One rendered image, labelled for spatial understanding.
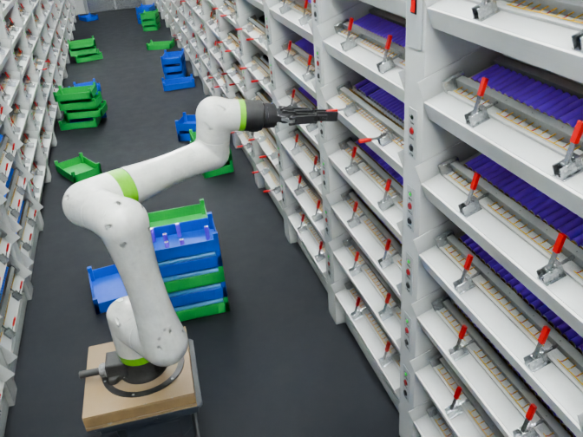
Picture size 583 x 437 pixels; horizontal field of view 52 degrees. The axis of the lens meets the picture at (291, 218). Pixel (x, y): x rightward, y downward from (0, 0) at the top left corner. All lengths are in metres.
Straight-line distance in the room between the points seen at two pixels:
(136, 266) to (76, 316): 1.38
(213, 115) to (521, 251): 0.94
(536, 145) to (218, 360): 1.65
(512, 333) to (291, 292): 1.56
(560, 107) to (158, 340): 1.12
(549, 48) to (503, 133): 0.23
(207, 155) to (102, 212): 0.44
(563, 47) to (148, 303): 1.12
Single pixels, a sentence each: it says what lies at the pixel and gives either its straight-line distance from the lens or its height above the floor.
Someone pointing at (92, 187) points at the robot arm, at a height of 0.98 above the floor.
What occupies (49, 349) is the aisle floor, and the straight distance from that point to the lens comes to 2.74.
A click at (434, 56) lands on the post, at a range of 1.37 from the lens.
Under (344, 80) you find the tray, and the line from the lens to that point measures 2.07.
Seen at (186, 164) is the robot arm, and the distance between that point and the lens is 1.75.
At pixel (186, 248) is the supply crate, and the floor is 0.36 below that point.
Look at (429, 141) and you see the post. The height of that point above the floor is 1.07.
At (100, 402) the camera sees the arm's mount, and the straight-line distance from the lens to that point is 1.91.
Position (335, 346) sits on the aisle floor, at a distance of 2.44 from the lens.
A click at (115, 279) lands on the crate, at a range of 3.05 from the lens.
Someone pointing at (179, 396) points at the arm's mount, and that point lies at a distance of 1.85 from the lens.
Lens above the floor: 1.61
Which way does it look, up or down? 29 degrees down
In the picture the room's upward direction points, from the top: 5 degrees counter-clockwise
